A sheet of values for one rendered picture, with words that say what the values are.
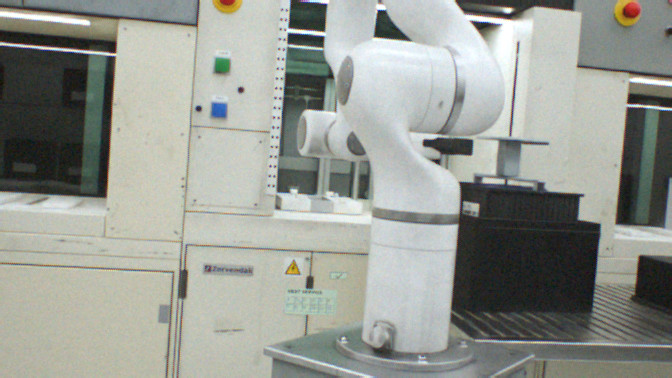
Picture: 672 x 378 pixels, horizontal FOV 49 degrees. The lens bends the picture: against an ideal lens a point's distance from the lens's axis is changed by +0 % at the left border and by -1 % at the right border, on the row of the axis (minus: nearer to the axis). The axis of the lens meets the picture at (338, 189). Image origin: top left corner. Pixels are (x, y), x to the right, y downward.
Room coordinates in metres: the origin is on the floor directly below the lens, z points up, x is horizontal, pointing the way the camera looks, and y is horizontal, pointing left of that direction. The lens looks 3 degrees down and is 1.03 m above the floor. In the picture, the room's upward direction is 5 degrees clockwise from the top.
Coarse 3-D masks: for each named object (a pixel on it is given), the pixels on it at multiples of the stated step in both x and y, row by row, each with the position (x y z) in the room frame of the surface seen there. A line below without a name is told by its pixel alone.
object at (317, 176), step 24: (216, 0) 1.65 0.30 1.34; (240, 0) 1.66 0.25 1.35; (216, 72) 1.66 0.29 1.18; (216, 96) 1.66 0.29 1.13; (288, 96) 2.57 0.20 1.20; (312, 96) 2.59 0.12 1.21; (288, 120) 2.58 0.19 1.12; (288, 144) 2.58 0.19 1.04; (288, 168) 2.57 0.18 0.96; (312, 168) 2.58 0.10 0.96; (336, 168) 2.60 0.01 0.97; (360, 168) 2.61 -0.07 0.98; (312, 192) 2.60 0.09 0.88; (336, 192) 2.62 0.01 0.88; (360, 192) 2.64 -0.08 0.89; (288, 288) 1.68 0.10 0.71; (288, 312) 1.69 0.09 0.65; (312, 312) 1.69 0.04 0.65
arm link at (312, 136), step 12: (300, 120) 1.35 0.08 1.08; (312, 120) 1.31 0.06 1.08; (324, 120) 1.32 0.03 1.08; (300, 132) 1.35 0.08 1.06; (312, 132) 1.31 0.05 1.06; (324, 132) 1.31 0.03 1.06; (300, 144) 1.34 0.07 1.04; (312, 144) 1.31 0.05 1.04; (324, 144) 1.32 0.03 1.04; (312, 156) 1.34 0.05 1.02; (324, 156) 1.34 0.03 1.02
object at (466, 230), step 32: (480, 224) 1.32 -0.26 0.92; (512, 224) 1.34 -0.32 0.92; (544, 224) 1.36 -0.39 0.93; (576, 224) 1.39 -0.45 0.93; (480, 256) 1.32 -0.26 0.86; (512, 256) 1.34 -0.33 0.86; (544, 256) 1.36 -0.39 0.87; (576, 256) 1.39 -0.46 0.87; (480, 288) 1.32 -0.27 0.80; (512, 288) 1.34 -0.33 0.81; (544, 288) 1.37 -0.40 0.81; (576, 288) 1.39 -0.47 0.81
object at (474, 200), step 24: (504, 144) 1.47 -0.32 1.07; (528, 144) 1.52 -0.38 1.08; (504, 168) 1.47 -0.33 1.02; (480, 192) 1.39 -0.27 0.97; (504, 192) 1.37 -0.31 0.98; (528, 192) 1.37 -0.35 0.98; (552, 192) 1.39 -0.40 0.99; (480, 216) 1.38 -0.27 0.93; (504, 216) 1.37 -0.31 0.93; (528, 216) 1.39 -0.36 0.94; (552, 216) 1.40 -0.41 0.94; (576, 216) 1.42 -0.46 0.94
